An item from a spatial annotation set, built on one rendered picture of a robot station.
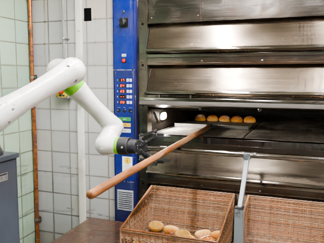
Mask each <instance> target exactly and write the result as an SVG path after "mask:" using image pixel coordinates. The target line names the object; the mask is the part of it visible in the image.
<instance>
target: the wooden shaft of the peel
mask: <svg viewBox="0 0 324 243"><path fill-rule="evenodd" d="M209 128H210V127H209V126H208V125H207V126H205V127H203V128H202V129H200V130H198V131H196V132H194V133H192V134H190V135H188V136H187V137H185V138H183V139H181V140H179V141H178V142H176V143H174V144H172V145H170V146H169V147H167V148H165V149H163V150H161V151H159V152H158V153H156V154H154V155H152V156H150V157H148V158H147V159H145V160H143V161H141V162H139V163H138V164H136V165H134V166H132V167H130V168H129V169H127V170H125V171H123V172H121V173H119V174H118V175H116V176H114V177H112V178H110V179H109V180H107V181H105V182H103V183H101V184H99V185H98V186H96V187H94V188H92V189H90V190H89V191H87V193H86V196H87V198H88V199H94V198H95V197H97V196H98V195H100V194H102V193H103V192H105V191H107V190H108V189H110V188H112V187H113V186H115V185H117V184H119V183H120V182H122V181H124V180H125V179H127V178H129V177H130V176H132V175H134V174H135V173H137V172H139V171H140V170H142V169H144V168H145V167H147V166H149V165H150V164H152V163H154V162H155V161H157V160H158V159H160V158H162V157H163V156H165V155H167V154H168V153H170V152H172V151H173V150H175V149H177V148H178V147H180V146H182V145H183V144H185V143H187V142H189V141H190V140H192V139H193V138H195V137H197V136H198V135H200V134H202V133H203V132H205V131H207V130H208V129H209Z"/></svg>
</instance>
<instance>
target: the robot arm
mask: <svg viewBox="0 0 324 243"><path fill-rule="evenodd" d="M46 72H47V73H45V74H44V75H42V76H40V77H39V78H37V79H36V80H34V81H33V82H31V83H29V84H27V85H25V86H24V87H22V88H20V89H18V90H16V91H14V92H12V93H10V94H8V95H6V96H3V97H1V98H0V132H1V131H3V130H4V129H6V128H7V127H8V126H9V125H10V124H12V123H13V122H14V121H15V120H17V119H18V118H19V117H21V116H22V115H23V114H25V113H26V112H28V111H29V110H31V109H32V108H33V107H35V106H36V105H38V104H39V103H41V102H43V101H44V100H46V99H48V98H49V97H51V96H53V95H55V94H57V93H58V92H60V91H63V92H64V93H65V94H67V95H68V96H69V97H70V98H71V99H73V100H74V101H75V102H76V103H78V104H79V105H80V106H81V107H82V108H83V109H84V110H86V111H87V112H88V113H89V114H90V115H91V116H92V117H93V118H94V119H95V120H96V121H97V123H98V124H99V125H100V126H101V127H102V131H101V133H100V135H99V136H98V138H97V139H96V141H95V149H96V150H97V152H98V153H100V154H102V155H110V154H120V155H130V154H138V155H139V159H138V160H139V161H143V160H145V159H146V158H144V157H143V156H142V154H144V155H146V156H147V157H150V156H152V155H151V154H150V153H149V152H148V151H147V150H148V148H147V146H148V145H147V142H149V141H150V140H152V139H153V138H154V137H161V138H171V137H172V136H170V135H164V133H158V132H157V129H156V130H153V131H150V132H147V133H144V134H139V135H138V136H139V139H131V138H130V137H120V135H121V133H122V132H123V122H122V121H121V120H120V119H119V118H118V117H117V116H115V115H114V114H113V113H112V112H111V111H110V110H109V109H108V108H107V107H106V106H105V105H104V104H103V103H102V102H101V101H100V100H99V99H98V98H97V96H96V95H95V94H94V93H93V92H92V90H91V89H90V88H89V87H88V85H87V84H86V83H85V81H84V80H83V79H84V77H85V74H86V68H85V65H84V63H83V62H82V61H81V60H79V59H77V58H74V57H69V58H66V59H54V60H52V61H51V62H50V63H49V64H48V66H47V69H46ZM151 133H155V134H154V135H153V136H151V137H150V138H148V139H147V140H145V141H144V140H143V139H142V138H143V137H144V136H146V135H149V134H151ZM164 162H171V160H169V159H158V160H157V161H155V162H154V163H152V164H151V165H152V166H154V167H155V166H157V164H158V163H164Z"/></svg>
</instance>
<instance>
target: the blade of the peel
mask: <svg viewBox="0 0 324 243"><path fill-rule="evenodd" d="M207 124H213V128H214V129H236V130H249V129H250V128H251V127H252V125H253V124H252V123H227V122H202V121H185V122H178V123H175V127H191V128H203V127H205V126H206V125H207Z"/></svg>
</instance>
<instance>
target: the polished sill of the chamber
mask: <svg viewBox="0 0 324 243"><path fill-rule="evenodd" d="M153 135H154V134H149V135H148V138H150V137H151V136H153ZM164 135H166V134H164ZM170 136H172V137H171V138H161V137H154V138H153V139H152V140H150V141H163V142H178V141H179V140H181V139H183V138H185V137H187V136H188V135H170ZM187 143H195V144H211V145H227V146H243V147H259V148H275V149H298V150H314V151H324V143H318V142H300V141H282V140H264V139H246V138H228V137H210V136H197V137H195V138H193V139H192V140H190V141H189V142H187Z"/></svg>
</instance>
